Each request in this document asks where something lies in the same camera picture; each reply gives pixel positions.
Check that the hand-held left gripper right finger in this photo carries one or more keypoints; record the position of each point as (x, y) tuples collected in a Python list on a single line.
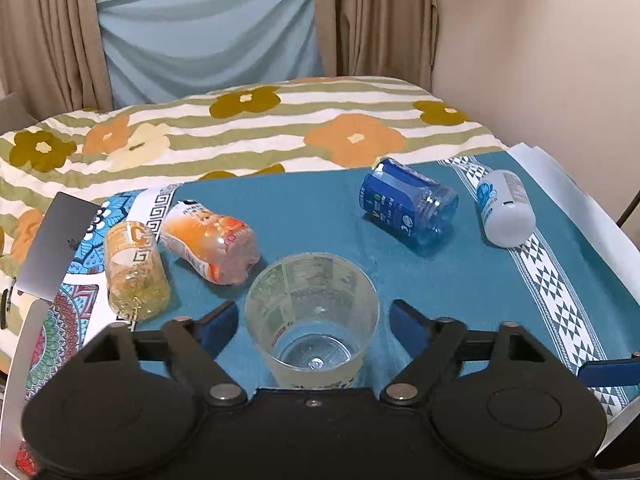
[(406, 316)]

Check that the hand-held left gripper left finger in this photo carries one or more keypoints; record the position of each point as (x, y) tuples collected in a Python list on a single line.
[(221, 321)]

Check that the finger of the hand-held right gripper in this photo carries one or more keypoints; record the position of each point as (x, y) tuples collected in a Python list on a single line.
[(607, 373)]

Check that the clear plastic cup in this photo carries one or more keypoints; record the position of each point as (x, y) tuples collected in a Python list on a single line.
[(310, 310)]

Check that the orange label plastic bottle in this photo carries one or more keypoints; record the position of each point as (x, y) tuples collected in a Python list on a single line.
[(210, 240)]

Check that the yellow plastic bottle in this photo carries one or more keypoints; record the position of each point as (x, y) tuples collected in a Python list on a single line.
[(136, 270)]

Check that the blue plastic bottle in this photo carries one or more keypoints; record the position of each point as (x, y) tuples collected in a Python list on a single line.
[(405, 202)]

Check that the teal patterned tablecloth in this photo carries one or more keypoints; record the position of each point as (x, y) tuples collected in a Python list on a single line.
[(320, 210)]

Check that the white plastic bottle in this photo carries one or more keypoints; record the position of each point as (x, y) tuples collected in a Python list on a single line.
[(504, 207)]

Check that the silver laptop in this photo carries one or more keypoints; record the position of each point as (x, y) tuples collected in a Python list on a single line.
[(60, 240)]

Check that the floral striped blanket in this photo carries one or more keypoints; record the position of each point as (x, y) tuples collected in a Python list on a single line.
[(250, 125)]

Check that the blue-grey hanging cloth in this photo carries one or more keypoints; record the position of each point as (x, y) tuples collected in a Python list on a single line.
[(210, 35)]

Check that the beige curtain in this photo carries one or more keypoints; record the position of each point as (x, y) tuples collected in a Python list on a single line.
[(50, 30), (375, 15)]

